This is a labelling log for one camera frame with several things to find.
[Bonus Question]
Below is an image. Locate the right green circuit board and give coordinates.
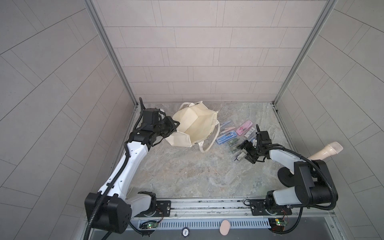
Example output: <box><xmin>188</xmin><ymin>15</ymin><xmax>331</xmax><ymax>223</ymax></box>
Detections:
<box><xmin>268</xmin><ymin>218</ymin><xmax>288</xmax><ymax>233</ymax></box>

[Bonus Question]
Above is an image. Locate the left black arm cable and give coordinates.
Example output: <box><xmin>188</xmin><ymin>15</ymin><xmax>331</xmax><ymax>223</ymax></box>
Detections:
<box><xmin>83</xmin><ymin>97</ymin><xmax>146</xmax><ymax>240</ymax></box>

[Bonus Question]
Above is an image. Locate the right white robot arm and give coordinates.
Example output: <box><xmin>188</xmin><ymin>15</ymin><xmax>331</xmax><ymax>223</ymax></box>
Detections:
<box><xmin>238</xmin><ymin>131</ymin><xmax>344</xmax><ymax>213</ymax></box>

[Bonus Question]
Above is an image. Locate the clear case green label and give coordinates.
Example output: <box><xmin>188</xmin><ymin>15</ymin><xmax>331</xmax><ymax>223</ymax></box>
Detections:
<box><xmin>227</xmin><ymin>138</ymin><xmax>240</xmax><ymax>147</ymax></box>

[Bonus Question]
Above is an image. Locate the beige microphone on stand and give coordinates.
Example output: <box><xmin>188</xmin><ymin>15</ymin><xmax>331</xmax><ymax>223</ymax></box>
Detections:
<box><xmin>309</xmin><ymin>142</ymin><xmax>344</xmax><ymax>160</ymax></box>

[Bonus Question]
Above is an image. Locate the beige oval button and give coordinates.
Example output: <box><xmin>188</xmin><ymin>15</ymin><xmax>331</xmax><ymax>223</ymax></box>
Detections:
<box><xmin>220</xmin><ymin>220</ymin><xmax>231</xmax><ymax>236</ymax></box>

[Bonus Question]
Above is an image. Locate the aluminium corner frame post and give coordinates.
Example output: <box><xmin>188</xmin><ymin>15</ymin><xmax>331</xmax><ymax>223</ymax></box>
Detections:
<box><xmin>273</xmin><ymin>0</ymin><xmax>337</xmax><ymax>106</ymax></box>

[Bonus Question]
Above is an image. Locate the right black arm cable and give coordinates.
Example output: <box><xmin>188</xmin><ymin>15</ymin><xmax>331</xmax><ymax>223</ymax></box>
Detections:
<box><xmin>255</xmin><ymin>124</ymin><xmax>339</xmax><ymax>235</ymax></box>

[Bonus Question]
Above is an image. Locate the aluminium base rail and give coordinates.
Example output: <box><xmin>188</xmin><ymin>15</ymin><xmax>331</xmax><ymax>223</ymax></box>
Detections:
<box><xmin>86</xmin><ymin>196</ymin><xmax>335</xmax><ymax>232</ymax></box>

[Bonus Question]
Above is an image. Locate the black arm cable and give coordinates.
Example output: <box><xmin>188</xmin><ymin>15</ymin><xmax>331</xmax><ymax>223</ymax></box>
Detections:
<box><xmin>255</xmin><ymin>124</ymin><xmax>339</xmax><ymax>235</ymax></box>
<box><xmin>83</xmin><ymin>97</ymin><xmax>146</xmax><ymax>240</ymax></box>

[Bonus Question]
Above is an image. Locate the green circuit board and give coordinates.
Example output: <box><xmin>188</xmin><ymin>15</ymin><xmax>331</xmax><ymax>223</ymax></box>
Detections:
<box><xmin>268</xmin><ymin>218</ymin><xmax>288</xmax><ymax>233</ymax></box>
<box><xmin>139</xmin><ymin>221</ymin><xmax>159</xmax><ymax>230</ymax></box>

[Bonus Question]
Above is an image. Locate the black round microphone base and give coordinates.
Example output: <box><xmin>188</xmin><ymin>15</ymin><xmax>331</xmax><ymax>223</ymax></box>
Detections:
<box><xmin>278</xmin><ymin>167</ymin><xmax>295</xmax><ymax>188</ymax></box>

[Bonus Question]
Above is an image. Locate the clear plastic stationery box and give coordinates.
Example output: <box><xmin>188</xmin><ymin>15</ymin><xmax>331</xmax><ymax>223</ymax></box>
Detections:
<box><xmin>244</xmin><ymin>127</ymin><xmax>256</xmax><ymax>138</ymax></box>

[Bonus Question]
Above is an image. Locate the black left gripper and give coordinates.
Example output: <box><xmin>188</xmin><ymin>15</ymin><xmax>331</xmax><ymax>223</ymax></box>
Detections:
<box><xmin>151</xmin><ymin>116</ymin><xmax>180</xmax><ymax>138</ymax></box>

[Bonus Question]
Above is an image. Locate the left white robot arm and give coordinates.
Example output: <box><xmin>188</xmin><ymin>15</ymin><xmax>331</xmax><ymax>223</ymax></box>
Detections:
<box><xmin>84</xmin><ymin>108</ymin><xmax>180</xmax><ymax>240</ymax></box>

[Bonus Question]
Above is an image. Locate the pink compass set case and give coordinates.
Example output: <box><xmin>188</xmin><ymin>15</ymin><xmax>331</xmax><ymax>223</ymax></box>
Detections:
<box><xmin>236</xmin><ymin>120</ymin><xmax>253</xmax><ymax>136</ymax></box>

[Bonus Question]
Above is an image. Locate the floral canvas tote bag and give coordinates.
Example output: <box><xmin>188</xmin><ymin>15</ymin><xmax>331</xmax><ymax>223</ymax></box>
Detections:
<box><xmin>166</xmin><ymin>101</ymin><xmax>221</xmax><ymax>153</ymax></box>

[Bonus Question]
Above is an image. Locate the left aluminium frame post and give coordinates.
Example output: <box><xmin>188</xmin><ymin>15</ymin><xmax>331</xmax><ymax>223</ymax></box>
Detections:
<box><xmin>84</xmin><ymin>0</ymin><xmax>138</xmax><ymax>107</ymax></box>

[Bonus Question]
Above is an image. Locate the left green circuit board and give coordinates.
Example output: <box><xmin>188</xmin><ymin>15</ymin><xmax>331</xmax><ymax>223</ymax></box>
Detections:
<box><xmin>139</xmin><ymin>221</ymin><xmax>159</xmax><ymax>230</ymax></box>

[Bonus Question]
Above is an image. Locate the clear case pink compass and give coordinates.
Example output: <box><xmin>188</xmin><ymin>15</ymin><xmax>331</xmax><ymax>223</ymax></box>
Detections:
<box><xmin>220</xmin><ymin>127</ymin><xmax>236</xmax><ymax>135</ymax></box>

